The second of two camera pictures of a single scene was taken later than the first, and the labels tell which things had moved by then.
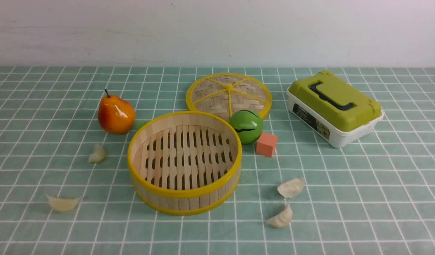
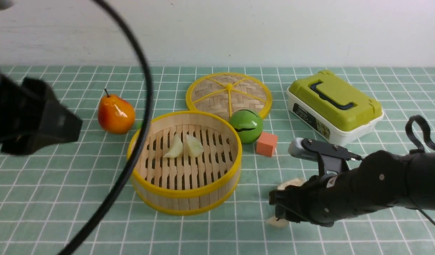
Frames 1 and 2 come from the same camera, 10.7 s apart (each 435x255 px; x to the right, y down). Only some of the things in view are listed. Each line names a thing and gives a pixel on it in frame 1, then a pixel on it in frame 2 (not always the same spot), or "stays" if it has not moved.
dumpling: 282,219 stays
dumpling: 289,188 stays
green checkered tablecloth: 60,184 stays
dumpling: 64,204 to 195,147
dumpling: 98,155 to 177,149
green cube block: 140,123 stays
